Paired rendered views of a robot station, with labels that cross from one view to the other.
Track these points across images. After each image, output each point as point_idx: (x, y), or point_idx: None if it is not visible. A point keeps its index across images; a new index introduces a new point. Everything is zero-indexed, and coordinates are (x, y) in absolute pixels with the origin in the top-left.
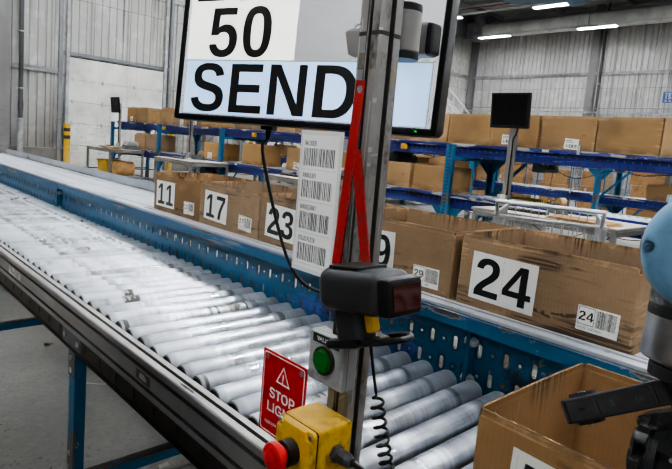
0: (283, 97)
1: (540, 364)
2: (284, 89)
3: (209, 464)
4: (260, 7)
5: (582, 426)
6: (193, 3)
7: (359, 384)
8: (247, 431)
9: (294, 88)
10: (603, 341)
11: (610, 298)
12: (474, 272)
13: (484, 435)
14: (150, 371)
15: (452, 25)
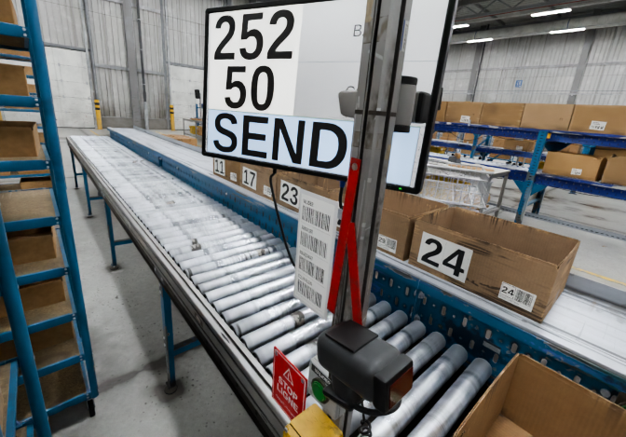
0: (285, 146)
1: (469, 318)
2: (286, 140)
3: (241, 392)
4: (264, 66)
5: (512, 395)
6: (210, 61)
7: None
8: (265, 386)
9: (293, 140)
10: (520, 309)
11: (529, 281)
12: (422, 246)
13: None
14: (202, 317)
15: (440, 91)
